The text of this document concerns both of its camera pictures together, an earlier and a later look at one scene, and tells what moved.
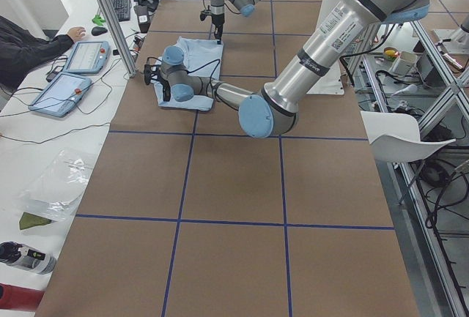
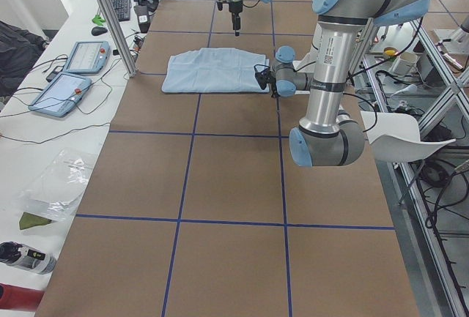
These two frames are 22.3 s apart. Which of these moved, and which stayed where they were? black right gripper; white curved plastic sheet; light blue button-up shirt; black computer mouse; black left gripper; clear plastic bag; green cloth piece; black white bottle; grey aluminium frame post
Moved: black right gripper; black left gripper; light blue button-up shirt
Stayed: green cloth piece; grey aluminium frame post; black computer mouse; clear plastic bag; black white bottle; white curved plastic sheet
